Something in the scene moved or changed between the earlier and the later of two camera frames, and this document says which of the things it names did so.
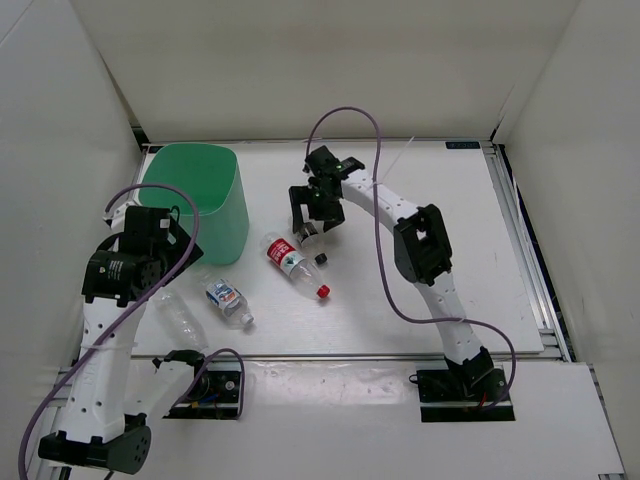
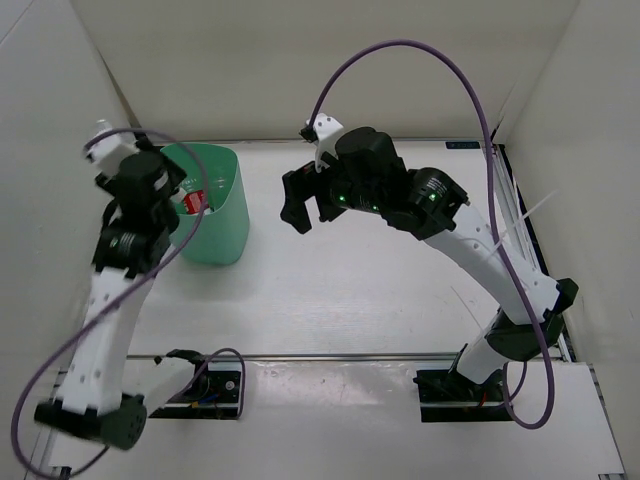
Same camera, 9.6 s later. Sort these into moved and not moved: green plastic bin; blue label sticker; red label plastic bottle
Moved: red label plastic bottle
Not moved: blue label sticker; green plastic bin
